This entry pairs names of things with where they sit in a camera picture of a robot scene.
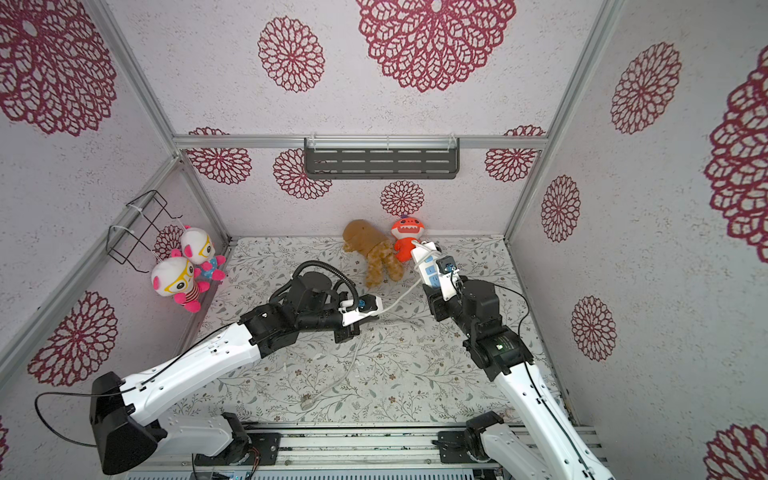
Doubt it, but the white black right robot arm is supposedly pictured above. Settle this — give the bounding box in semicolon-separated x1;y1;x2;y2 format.
423;280;614;479

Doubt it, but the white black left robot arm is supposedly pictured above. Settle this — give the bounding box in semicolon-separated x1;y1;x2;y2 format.
89;271;384;475

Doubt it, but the floral table mat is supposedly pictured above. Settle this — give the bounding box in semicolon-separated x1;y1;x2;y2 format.
176;235;571;426

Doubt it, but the red shark plush toy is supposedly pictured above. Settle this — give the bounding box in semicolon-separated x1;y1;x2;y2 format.
391;217;425;263

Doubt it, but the brown plush toy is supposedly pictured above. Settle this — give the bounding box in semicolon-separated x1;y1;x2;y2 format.
342;219;405;289

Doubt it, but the white plush blue dotted shirt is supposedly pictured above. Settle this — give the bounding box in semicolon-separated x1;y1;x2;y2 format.
171;226;226;281

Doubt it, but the white plush red striped shirt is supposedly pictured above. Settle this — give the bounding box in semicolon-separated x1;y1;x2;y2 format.
150;256;211;313

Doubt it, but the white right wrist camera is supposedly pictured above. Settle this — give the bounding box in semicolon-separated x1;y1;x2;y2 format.
436;255;460;301

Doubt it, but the black left arm hose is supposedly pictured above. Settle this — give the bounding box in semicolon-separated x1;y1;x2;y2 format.
268;260;361;313

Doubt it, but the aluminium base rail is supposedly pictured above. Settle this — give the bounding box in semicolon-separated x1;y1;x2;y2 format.
107;424;610;480

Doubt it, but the grey wall shelf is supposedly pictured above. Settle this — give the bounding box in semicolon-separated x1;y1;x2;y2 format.
303;137;460;180

